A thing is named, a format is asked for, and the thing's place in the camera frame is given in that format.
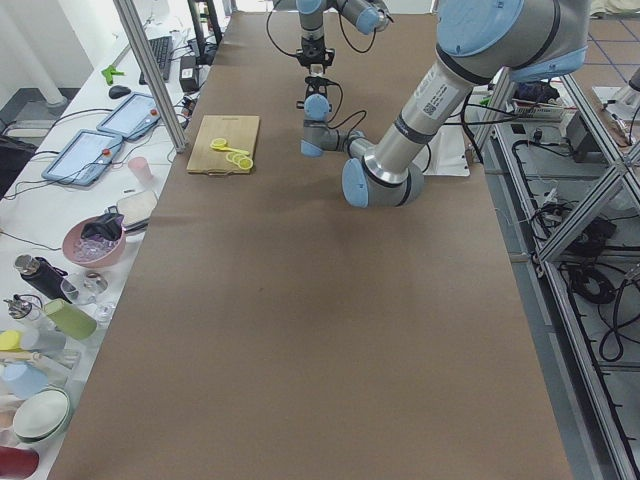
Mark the dark cloth in bowl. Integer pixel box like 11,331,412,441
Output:
81,212,124,241

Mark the red cup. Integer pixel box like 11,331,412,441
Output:
1,446,39,479

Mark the clear wine glass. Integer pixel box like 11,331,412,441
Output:
61,271,108,305

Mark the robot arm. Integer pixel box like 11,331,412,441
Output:
267,0,393,71
296,0,590,208

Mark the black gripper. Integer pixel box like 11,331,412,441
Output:
305,82,327,98
295,34,335,68

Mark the wooden cutting board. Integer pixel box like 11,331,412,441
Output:
186,115,260,176

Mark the yellow cup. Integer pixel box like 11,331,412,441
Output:
0,330,22,352

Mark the far teach pendant tablet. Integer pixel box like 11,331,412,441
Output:
96,92,160,140

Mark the pink bowl with ice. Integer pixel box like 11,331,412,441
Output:
62,217,126,269

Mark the black keyboard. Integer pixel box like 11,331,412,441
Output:
148,35,173,83

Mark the near teach pendant tablet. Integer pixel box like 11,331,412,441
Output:
41,129,124,187

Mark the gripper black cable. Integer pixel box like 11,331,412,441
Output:
324,79,369,132
264,7,304,57

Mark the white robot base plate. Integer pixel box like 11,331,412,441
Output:
422,126,470,177

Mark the green bottle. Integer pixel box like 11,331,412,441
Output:
43,299,97,340

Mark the white lidded container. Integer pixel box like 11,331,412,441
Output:
116,190,158,230

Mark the aluminium frame post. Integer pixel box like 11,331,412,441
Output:
113,0,187,153

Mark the black computer mouse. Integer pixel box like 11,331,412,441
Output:
108,85,131,100

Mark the light blue cup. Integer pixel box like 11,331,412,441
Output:
1,362,49,400

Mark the black bottle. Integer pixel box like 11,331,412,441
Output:
14,254,68,301

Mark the clear glass shaker cup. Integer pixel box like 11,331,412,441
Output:
309,64,324,77

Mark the teach pendant tablet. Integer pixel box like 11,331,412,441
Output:
41,129,124,187
96,92,160,140

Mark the pink plastic cup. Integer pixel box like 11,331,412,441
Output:
128,156,154,186

